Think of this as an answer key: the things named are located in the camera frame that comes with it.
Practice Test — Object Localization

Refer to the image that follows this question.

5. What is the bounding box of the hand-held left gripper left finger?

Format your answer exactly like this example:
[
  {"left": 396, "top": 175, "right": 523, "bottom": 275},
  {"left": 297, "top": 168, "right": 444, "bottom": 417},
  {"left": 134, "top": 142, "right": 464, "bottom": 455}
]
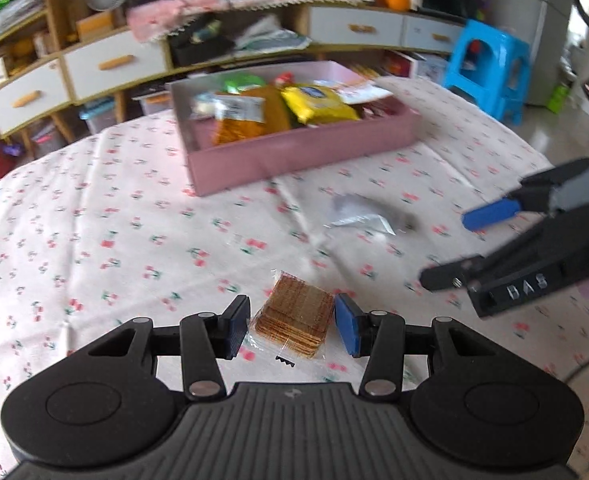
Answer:
[{"left": 87, "top": 294, "right": 252, "bottom": 402}]

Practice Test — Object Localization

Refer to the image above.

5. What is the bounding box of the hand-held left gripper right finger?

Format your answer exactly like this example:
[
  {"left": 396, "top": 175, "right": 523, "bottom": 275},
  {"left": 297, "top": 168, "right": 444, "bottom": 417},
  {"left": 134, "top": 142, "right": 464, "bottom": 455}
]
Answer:
[{"left": 333, "top": 292, "right": 500, "bottom": 402}]

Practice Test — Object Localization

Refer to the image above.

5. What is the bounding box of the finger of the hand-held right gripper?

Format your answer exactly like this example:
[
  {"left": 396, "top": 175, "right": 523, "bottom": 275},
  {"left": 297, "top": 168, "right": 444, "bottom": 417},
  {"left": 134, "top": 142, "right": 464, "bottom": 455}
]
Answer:
[
  {"left": 419, "top": 254, "right": 487, "bottom": 292},
  {"left": 461, "top": 157, "right": 589, "bottom": 233}
]

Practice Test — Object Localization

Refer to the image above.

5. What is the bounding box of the brown cracker clear packet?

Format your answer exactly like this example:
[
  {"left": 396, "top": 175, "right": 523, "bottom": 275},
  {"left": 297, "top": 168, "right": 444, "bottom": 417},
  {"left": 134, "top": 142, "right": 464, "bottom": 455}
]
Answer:
[{"left": 248, "top": 270, "right": 336, "bottom": 361}]

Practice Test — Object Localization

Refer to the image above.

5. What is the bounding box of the small grey foil packet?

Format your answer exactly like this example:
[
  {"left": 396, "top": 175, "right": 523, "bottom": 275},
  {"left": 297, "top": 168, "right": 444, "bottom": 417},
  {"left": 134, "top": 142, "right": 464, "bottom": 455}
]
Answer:
[{"left": 327, "top": 194, "right": 417, "bottom": 237}]

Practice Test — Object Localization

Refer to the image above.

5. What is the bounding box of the pink cardboard box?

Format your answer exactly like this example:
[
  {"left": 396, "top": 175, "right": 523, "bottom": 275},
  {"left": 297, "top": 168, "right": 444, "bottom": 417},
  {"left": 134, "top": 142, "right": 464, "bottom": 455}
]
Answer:
[{"left": 169, "top": 60, "right": 425, "bottom": 197}]

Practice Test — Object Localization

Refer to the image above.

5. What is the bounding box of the orange white snack packet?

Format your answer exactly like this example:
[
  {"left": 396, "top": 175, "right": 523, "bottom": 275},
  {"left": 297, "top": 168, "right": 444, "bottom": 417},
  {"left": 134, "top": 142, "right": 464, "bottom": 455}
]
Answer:
[{"left": 339, "top": 80, "right": 392, "bottom": 106}]

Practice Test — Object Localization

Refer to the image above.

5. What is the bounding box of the yellow snack packet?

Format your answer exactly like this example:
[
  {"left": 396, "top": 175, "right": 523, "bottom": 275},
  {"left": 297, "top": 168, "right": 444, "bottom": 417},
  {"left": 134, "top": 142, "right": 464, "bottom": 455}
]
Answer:
[{"left": 280, "top": 84, "right": 362, "bottom": 126}]

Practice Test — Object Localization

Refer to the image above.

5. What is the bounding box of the gold snack packet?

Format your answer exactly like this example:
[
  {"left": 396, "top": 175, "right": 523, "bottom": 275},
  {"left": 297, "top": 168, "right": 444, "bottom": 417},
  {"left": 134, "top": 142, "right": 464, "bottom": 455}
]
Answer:
[{"left": 239, "top": 85, "right": 295, "bottom": 136}]

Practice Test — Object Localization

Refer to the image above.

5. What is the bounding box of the clear long cracker packet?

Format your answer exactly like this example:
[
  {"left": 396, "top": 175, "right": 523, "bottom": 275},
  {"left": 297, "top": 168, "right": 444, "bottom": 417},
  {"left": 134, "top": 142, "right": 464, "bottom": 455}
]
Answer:
[{"left": 192, "top": 92, "right": 266, "bottom": 123}]

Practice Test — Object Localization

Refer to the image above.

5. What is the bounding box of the green snack packet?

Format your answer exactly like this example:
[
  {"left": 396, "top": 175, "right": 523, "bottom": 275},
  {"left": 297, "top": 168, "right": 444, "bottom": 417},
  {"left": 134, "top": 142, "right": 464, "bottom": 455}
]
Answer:
[{"left": 223, "top": 72, "right": 268, "bottom": 93}]

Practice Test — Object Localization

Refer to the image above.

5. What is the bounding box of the blue plastic stool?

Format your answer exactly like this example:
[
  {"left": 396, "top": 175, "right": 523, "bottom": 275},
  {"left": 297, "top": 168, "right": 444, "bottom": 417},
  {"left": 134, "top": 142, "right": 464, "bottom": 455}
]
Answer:
[{"left": 444, "top": 20, "right": 531, "bottom": 126}]

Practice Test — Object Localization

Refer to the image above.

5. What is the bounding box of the cherry print tablecloth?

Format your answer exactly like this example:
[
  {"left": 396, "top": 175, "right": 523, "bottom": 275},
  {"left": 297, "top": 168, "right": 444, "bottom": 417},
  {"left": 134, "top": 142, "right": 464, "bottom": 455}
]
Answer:
[{"left": 0, "top": 72, "right": 589, "bottom": 480}]

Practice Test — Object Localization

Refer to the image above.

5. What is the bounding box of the white cabinet drawer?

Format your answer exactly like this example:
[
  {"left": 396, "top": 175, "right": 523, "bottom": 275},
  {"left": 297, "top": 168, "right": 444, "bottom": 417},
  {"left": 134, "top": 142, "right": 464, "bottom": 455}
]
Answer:
[
  {"left": 0, "top": 60, "right": 70, "bottom": 136},
  {"left": 64, "top": 30, "right": 170, "bottom": 101},
  {"left": 404, "top": 15, "right": 465, "bottom": 53},
  {"left": 307, "top": 7, "right": 405, "bottom": 48}
]

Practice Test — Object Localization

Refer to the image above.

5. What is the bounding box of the clear storage bin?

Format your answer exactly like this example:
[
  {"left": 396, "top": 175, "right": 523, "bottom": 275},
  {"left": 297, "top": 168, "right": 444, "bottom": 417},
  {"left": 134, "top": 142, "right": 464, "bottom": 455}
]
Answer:
[
  {"left": 29, "top": 120, "right": 65, "bottom": 151},
  {"left": 139, "top": 92, "right": 172, "bottom": 116}
]

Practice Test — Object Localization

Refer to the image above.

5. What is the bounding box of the blue lid storage bin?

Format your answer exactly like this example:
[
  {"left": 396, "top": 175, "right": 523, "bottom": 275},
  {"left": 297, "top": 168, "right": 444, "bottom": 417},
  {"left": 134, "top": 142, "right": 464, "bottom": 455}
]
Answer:
[{"left": 79, "top": 100, "right": 118, "bottom": 133}]

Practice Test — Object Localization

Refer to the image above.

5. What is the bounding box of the grey folded cloth pile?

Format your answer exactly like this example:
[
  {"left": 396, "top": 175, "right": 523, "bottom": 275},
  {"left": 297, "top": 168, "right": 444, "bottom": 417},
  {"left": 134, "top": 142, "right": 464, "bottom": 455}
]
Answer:
[{"left": 234, "top": 15, "right": 310, "bottom": 51}]

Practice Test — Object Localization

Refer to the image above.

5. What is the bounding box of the black box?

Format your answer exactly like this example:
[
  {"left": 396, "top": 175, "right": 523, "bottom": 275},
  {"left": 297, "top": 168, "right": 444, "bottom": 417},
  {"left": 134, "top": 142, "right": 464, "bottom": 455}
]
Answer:
[{"left": 167, "top": 17, "right": 235, "bottom": 66}]

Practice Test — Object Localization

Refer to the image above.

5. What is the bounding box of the pink cloth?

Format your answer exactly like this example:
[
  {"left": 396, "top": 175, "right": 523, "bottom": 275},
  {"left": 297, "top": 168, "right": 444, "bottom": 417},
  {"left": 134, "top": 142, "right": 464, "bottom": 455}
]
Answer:
[{"left": 127, "top": 0, "right": 355, "bottom": 43}]

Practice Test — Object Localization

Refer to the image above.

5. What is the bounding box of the wooden cabinet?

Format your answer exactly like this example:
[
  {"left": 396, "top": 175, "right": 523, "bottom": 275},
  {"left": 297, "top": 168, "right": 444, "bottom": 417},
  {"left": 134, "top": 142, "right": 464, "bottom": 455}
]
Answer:
[{"left": 0, "top": 0, "right": 470, "bottom": 161}]

